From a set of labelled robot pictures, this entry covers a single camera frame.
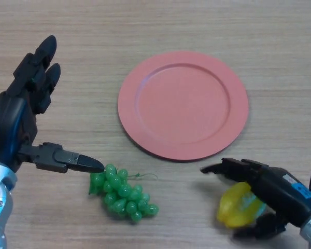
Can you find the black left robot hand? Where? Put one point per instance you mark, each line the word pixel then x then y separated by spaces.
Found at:
pixel 7 124

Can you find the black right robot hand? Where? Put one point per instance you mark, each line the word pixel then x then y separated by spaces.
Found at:
pixel 282 189

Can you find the yellow starfruit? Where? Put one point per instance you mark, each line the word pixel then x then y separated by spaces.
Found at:
pixel 233 207

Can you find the pink round plate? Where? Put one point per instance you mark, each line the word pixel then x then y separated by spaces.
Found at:
pixel 184 106

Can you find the green grape bunch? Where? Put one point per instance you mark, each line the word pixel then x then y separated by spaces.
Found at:
pixel 121 194

